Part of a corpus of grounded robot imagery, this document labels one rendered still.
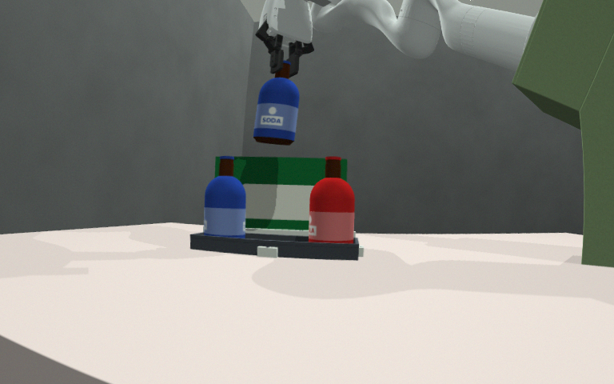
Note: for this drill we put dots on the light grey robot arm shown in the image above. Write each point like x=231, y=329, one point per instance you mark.
x=495, y=36

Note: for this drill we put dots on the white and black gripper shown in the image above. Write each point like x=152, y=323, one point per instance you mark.
x=291, y=21

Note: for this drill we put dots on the blue-labeled bottle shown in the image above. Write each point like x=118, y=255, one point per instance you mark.
x=225, y=197
x=277, y=108

